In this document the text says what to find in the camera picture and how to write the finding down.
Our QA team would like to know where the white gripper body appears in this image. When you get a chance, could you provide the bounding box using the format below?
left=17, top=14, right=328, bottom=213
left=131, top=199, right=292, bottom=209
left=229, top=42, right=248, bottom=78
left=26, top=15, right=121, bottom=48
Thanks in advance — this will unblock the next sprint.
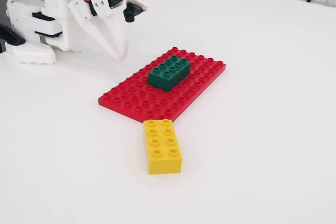
left=68, top=0, right=126, bottom=23

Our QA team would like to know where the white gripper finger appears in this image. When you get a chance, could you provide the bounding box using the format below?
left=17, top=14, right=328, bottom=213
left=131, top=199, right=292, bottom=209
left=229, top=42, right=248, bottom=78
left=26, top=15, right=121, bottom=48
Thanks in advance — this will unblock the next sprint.
left=90, top=0, right=129, bottom=62
left=78, top=15, right=121, bottom=59

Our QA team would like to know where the yellow lego brick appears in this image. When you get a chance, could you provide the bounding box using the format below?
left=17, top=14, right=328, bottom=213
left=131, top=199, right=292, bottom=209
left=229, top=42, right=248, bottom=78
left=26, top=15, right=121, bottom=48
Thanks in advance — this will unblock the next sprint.
left=143, top=119, right=183, bottom=175

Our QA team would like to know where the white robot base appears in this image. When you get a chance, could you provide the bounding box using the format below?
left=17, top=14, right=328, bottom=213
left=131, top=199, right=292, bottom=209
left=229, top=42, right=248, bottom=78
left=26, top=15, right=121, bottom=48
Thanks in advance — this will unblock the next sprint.
left=4, top=0, right=57, bottom=65

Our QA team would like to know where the green lego brick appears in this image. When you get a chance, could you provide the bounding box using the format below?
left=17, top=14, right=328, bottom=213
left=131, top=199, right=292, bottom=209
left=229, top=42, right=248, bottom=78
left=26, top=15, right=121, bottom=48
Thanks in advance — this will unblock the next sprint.
left=148, top=55, right=192, bottom=93

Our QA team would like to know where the red lego baseplate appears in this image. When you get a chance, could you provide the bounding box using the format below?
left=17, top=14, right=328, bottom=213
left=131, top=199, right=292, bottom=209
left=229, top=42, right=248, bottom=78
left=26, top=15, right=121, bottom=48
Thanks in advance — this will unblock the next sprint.
left=98, top=47, right=226, bottom=124

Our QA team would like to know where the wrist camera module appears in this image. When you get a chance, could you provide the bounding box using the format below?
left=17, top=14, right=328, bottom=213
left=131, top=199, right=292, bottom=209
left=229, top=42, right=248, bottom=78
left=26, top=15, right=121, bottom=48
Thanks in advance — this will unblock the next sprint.
left=122, top=0, right=149, bottom=23

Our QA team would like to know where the thick black base cable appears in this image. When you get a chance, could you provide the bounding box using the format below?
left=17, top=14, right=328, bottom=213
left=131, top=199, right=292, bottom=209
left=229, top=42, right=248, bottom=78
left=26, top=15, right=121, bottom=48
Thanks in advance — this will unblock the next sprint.
left=0, top=23, right=27, bottom=47

